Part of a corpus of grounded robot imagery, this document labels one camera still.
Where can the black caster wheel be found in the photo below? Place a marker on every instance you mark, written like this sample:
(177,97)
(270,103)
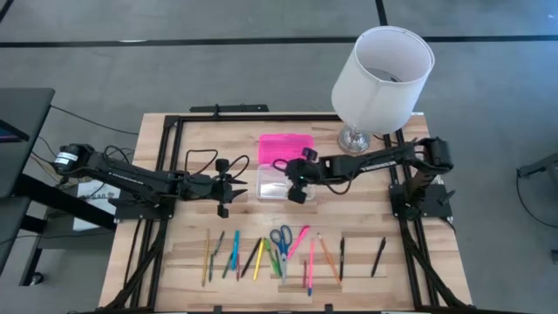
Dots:
(37,279)

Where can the dark laptop screen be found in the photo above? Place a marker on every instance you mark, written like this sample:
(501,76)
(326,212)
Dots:
(11,133)

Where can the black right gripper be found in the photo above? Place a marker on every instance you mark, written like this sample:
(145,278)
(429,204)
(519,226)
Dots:
(305,172)

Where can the pink colored pencil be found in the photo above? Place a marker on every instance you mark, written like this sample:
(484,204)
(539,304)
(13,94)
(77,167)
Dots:
(311,266)

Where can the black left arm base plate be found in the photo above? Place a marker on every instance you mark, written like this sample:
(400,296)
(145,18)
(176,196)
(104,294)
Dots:
(144,212)

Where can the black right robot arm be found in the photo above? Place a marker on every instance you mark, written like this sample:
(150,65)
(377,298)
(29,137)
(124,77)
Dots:
(370,162)

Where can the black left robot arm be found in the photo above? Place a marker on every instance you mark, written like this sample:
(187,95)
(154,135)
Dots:
(131,176)

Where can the pink highlighter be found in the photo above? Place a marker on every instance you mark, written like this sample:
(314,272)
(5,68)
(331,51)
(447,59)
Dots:
(298,241)

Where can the yellow highlighter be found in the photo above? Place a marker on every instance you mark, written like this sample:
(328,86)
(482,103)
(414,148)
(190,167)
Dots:
(259,259)

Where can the black desk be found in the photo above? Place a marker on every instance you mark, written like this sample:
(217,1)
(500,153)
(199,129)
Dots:
(26,113)

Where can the grey crayon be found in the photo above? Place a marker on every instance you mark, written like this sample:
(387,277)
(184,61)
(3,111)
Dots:
(342,259)

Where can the white box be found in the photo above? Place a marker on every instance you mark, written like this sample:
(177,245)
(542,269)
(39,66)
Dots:
(93,218)

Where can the orange pencil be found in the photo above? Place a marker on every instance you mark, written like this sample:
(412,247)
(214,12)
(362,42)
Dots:
(329,259)

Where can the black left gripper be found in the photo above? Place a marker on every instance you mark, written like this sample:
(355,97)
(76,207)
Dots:
(205,188)

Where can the clear box with pink lid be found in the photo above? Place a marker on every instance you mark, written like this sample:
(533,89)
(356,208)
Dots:
(283,148)

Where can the green mechanical pencil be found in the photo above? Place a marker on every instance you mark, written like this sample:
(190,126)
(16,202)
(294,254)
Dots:
(270,255)

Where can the black stand leg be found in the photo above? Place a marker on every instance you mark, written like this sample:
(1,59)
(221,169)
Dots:
(542,165)

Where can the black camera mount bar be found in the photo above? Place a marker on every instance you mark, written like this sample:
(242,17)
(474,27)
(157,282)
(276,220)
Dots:
(244,107)

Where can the lamp with white shade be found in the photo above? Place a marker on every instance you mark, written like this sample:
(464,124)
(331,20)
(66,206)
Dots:
(383,100)

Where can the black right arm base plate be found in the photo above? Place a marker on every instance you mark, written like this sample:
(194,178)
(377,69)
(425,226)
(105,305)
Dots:
(436,205)

